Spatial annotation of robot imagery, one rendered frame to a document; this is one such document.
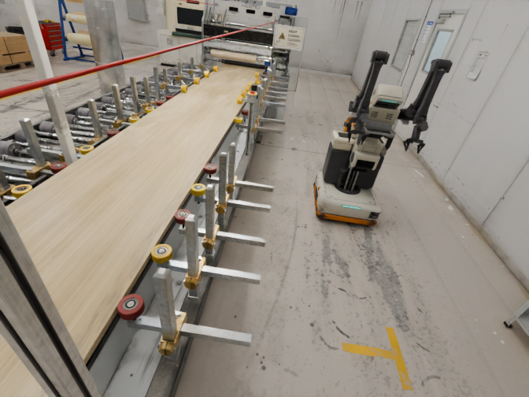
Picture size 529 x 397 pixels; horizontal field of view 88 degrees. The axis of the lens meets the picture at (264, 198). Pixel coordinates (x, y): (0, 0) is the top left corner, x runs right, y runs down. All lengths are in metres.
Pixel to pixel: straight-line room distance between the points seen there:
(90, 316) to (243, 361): 1.09
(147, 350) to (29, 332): 0.91
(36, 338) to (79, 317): 0.67
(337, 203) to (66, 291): 2.31
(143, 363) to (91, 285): 0.36
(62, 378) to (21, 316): 0.15
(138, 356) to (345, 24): 11.35
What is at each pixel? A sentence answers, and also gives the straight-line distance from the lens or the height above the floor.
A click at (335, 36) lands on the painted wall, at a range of 11.69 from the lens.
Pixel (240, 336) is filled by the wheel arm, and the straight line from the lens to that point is 1.07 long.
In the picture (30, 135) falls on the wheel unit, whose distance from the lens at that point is 1.99.
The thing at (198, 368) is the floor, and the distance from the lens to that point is 1.93.
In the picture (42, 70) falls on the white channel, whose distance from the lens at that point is 1.88.
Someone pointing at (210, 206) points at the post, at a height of 1.02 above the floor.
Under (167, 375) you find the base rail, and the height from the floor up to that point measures 0.70.
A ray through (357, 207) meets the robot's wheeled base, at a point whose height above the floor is 0.26.
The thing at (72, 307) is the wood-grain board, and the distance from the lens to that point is 1.14.
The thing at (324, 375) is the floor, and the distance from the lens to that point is 2.00.
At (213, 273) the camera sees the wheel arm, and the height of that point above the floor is 0.84.
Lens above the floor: 1.76
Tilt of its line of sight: 34 degrees down
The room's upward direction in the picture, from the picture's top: 8 degrees clockwise
